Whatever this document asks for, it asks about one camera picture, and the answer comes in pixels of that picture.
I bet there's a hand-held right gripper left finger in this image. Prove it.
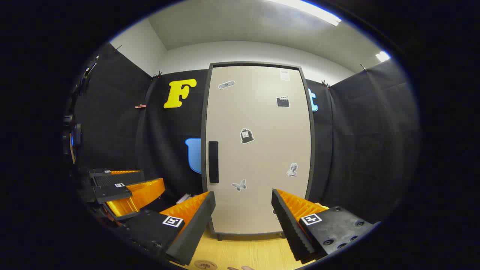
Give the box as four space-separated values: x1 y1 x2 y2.
112 190 216 266

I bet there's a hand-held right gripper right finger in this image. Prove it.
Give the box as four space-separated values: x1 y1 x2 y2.
271 188 379 264

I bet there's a beige cabinet door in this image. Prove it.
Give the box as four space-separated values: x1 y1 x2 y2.
205 66 313 235

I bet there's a black backdrop cloth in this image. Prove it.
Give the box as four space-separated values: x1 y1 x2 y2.
71 43 420 225

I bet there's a grey cabinet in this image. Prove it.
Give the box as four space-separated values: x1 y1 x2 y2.
201 61 316 241

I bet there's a black door handle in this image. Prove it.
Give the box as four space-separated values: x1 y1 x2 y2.
208 141 219 184

